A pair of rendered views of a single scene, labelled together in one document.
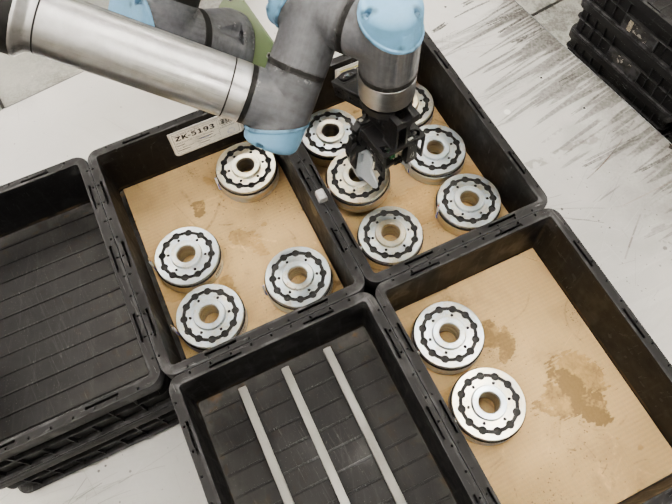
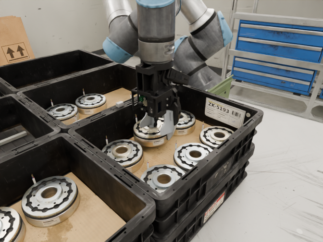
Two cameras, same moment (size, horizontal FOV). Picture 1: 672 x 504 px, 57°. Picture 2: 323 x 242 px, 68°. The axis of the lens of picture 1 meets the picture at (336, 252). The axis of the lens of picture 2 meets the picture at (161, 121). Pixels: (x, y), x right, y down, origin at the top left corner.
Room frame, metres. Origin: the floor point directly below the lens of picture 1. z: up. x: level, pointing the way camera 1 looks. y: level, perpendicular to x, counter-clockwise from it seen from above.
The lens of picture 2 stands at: (0.33, -0.54, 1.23)
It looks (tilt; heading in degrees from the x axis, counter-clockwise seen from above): 32 degrees down; 64
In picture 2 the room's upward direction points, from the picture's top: straight up
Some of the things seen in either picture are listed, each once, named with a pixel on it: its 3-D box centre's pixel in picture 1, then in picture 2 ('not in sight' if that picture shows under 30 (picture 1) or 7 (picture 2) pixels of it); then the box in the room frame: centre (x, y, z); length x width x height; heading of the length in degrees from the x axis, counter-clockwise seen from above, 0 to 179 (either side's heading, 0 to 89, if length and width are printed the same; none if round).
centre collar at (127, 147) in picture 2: (390, 233); (121, 150); (0.44, -0.09, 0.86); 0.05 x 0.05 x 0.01
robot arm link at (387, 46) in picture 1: (387, 36); (156, 8); (0.54, -0.08, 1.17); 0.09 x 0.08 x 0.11; 56
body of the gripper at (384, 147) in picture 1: (387, 124); (155, 86); (0.54, -0.09, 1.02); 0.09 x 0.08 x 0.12; 29
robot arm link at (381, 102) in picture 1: (388, 81); (157, 50); (0.54, -0.08, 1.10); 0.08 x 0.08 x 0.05
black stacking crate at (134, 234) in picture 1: (226, 235); (102, 104); (0.46, 0.17, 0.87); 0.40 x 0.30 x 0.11; 22
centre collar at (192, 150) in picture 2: (435, 147); (195, 154); (0.60, -0.18, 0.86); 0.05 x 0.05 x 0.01
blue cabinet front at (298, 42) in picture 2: not in sight; (273, 57); (2.15, 0.93, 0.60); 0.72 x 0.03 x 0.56; 119
